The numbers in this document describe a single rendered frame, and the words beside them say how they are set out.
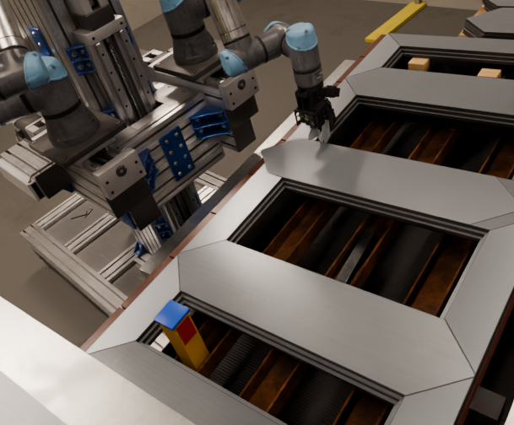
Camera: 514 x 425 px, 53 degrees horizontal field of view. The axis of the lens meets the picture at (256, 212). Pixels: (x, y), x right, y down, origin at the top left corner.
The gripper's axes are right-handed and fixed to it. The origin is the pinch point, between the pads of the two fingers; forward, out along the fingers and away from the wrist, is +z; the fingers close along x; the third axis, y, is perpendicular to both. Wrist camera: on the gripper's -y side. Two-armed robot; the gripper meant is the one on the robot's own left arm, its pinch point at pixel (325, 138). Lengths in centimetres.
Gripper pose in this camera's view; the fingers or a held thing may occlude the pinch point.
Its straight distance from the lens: 157.0
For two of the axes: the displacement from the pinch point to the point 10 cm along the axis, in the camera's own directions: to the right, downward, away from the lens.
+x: 7.9, 2.4, -5.6
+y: -5.7, 6.4, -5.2
